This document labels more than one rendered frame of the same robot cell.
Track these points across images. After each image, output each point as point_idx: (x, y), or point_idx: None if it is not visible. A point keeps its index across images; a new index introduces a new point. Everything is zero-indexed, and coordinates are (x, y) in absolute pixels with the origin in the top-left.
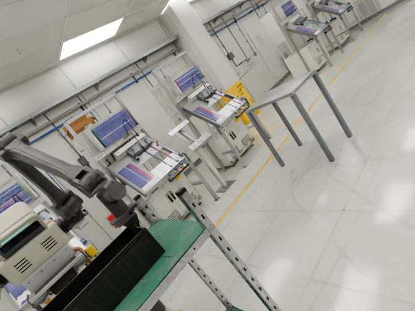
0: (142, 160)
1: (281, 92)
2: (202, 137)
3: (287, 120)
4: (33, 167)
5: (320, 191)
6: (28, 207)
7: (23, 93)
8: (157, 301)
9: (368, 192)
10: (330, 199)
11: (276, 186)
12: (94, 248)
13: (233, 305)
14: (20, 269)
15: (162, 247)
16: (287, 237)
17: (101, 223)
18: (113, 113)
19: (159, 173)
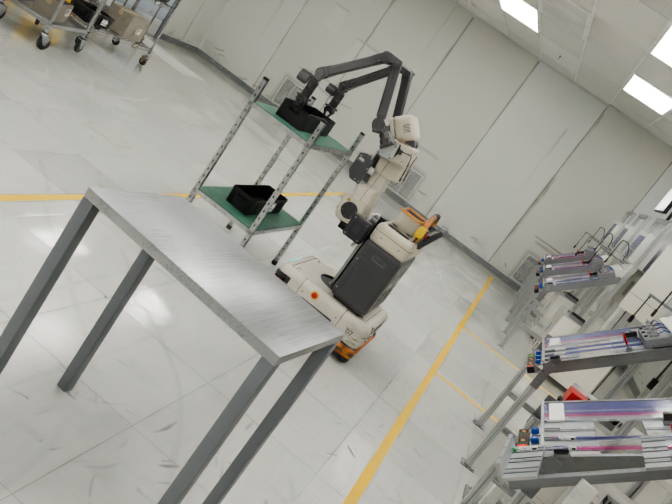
0: (656, 427)
1: (207, 233)
2: (529, 466)
3: (177, 475)
4: (386, 82)
5: (124, 348)
6: (401, 117)
7: None
8: (339, 278)
9: (59, 285)
10: (115, 322)
11: (218, 453)
12: (417, 230)
13: (248, 228)
14: None
15: (277, 110)
16: (195, 332)
17: None
18: None
19: (565, 425)
